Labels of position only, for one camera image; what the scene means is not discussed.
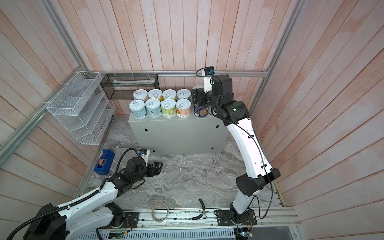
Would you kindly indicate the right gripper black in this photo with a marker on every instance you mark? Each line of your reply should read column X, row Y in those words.
column 200, row 94

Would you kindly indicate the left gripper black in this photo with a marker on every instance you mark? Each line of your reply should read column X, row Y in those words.
column 157, row 170

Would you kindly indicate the open-top dark metal can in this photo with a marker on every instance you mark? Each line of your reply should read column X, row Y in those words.
column 201, row 111

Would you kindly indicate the green can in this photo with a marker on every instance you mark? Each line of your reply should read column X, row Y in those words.
column 168, row 107

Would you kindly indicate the teal labelled can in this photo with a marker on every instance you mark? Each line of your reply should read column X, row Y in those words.
column 138, row 109

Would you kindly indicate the blue can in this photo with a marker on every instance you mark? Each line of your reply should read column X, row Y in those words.
column 153, row 107

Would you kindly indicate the yellow labelled can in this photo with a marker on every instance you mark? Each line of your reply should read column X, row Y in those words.
column 156, row 94

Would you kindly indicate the pink labelled can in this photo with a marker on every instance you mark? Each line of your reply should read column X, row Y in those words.
column 141, row 94

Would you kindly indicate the yellow can back row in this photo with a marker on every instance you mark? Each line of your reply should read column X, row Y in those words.
column 198, row 87

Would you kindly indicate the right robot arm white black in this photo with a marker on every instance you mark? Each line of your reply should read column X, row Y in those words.
column 259, row 172

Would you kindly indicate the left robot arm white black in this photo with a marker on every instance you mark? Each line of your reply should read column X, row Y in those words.
column 95, row 209

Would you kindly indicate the blue tape dispenser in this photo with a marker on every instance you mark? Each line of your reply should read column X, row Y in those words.
column 103, row 165

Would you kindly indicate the grey metal cabinet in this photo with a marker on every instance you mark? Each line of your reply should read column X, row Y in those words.
column 178, row 136

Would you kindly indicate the black pliers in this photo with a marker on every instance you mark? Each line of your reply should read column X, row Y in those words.
column 203, row 212

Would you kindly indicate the black mesh basket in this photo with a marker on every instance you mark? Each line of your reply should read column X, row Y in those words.
column 121, row 87

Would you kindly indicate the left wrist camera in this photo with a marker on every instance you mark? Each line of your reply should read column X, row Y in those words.
column 144, row 153

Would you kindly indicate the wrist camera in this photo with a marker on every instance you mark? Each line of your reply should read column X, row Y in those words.
column 208, row 73
column 144, row 153

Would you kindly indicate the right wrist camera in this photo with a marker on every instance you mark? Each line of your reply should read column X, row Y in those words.
column 208, row 73

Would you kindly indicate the horizontal aluminium wall rail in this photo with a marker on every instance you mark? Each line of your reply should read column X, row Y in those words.
column 233, row 73

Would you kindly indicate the white wire mesh shelf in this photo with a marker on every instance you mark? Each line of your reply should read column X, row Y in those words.
column 81, row 110

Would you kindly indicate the left aluminium wall rail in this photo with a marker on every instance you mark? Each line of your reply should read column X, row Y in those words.
column 22, row 133

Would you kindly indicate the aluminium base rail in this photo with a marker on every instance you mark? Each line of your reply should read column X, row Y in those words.
column 176, row 224

